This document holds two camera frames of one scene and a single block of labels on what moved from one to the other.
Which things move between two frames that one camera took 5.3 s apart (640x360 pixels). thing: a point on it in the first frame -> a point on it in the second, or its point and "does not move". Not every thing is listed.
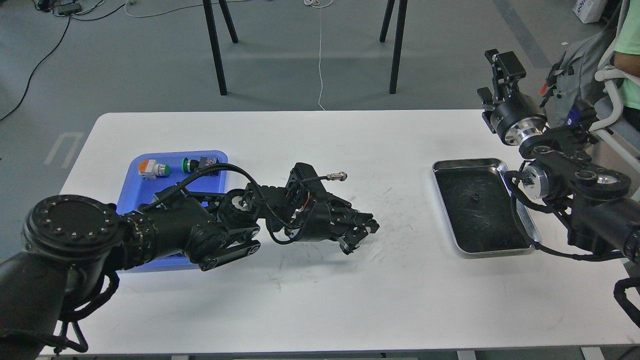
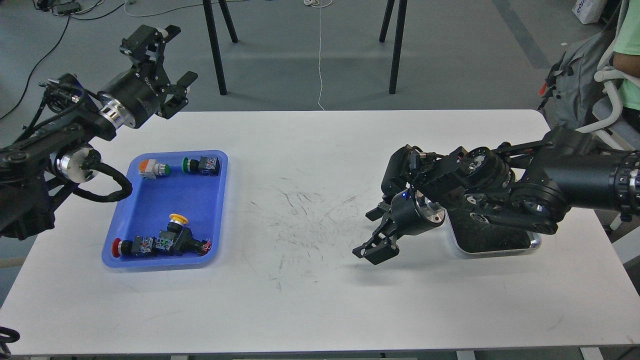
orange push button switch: x=149 y=169 does not move
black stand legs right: x=402 y=10 does not move
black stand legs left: x=213 y=36 does not move
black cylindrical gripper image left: x=324 y=218 -> x=132 y=101
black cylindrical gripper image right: x=518 y=116 -> x=412 y=213
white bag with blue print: x=589 y=11 does not move
